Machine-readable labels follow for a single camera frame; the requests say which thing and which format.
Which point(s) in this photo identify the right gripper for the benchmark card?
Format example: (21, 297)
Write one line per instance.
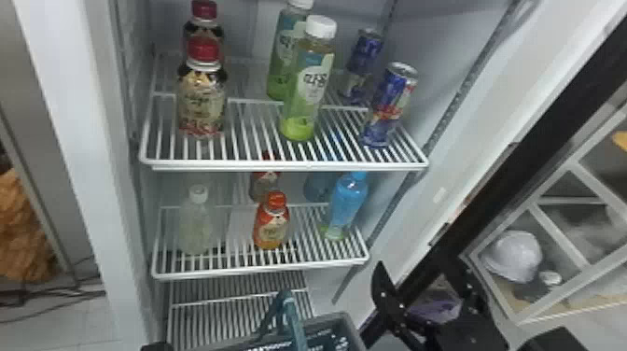
(465, 335)

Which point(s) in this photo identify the white helmet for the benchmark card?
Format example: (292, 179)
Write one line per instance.
(512, 256)

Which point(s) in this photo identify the blue basket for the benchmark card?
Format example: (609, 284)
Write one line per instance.
(323, 335)

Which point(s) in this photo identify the blue bottle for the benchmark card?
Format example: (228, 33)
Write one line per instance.
(345, 203)

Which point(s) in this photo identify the orange bottle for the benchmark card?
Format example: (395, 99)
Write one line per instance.
(262, 185)
(270, 225)

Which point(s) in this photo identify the fridge door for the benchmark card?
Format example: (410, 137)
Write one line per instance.
(534, 147)

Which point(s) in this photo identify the blue can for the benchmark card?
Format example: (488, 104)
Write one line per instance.
(362, 59)
(389, 103)

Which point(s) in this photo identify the clear bottle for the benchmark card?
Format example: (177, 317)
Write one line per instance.
(195, 225)

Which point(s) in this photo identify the green bottle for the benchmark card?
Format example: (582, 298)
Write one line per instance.
(308, 83)
(283, 54)

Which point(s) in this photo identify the red cap dark bottle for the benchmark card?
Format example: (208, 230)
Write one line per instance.
(203, 22)
(201, 98)

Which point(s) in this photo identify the white fridge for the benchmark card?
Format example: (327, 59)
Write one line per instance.
(78, 147)

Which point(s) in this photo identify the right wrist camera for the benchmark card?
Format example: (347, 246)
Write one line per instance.
(553, 340)

